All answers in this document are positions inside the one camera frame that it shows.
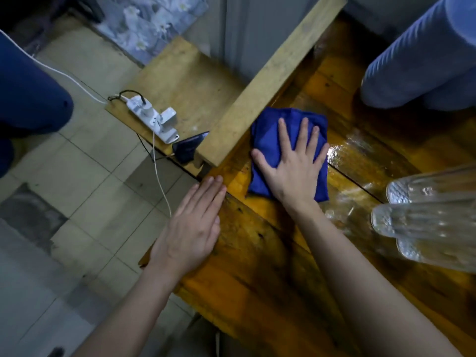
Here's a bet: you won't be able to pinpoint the person's right forearm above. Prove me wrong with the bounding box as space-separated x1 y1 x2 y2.
297 200 464 357

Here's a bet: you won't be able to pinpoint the blue cleaning cloth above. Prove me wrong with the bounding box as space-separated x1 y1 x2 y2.
247 107 330 203

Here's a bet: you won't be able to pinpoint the white charger plug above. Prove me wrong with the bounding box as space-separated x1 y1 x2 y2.
156 107 178 129

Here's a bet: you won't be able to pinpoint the person's left forearm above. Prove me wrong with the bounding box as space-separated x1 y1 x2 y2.
72 263 180 357

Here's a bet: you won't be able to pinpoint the light wooden rail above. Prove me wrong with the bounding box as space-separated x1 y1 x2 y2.
196 0 348 168

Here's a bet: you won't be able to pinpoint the person's right hand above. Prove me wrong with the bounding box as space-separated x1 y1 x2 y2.
251 118 330 212

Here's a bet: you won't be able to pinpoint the glossy wooden table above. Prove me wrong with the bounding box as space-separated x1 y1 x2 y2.
139 12 476 357

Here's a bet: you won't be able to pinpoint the stack of blue bowls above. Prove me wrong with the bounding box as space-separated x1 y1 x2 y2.
422 66 476 113
359 0 476 110

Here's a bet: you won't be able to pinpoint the black cable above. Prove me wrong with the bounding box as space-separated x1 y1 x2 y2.
108 89 148 105

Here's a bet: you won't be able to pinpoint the low wooden bench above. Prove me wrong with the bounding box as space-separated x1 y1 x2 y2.
105 36 246 179

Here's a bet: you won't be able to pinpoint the dark phone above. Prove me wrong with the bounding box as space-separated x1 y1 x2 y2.
172 131 210 165

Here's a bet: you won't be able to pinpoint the white power strip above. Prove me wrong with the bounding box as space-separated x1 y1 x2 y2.
125 94 180 145

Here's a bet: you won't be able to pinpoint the person's grey trousers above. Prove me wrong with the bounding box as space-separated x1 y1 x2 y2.
167 316 238 357

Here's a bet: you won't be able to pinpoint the floral floor mat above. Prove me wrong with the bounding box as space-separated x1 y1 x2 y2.
91 0 209 66

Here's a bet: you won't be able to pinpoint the white power cord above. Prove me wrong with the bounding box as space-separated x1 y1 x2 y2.
0 28 129 106

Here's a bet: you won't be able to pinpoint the white counter cart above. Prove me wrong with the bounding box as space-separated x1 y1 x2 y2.
184 0 443 83

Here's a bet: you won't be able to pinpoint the white charger cable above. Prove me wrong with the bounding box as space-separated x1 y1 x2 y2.
151 128 173 218

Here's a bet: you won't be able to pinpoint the person's left hand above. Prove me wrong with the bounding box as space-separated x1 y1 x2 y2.
148 176 228 281

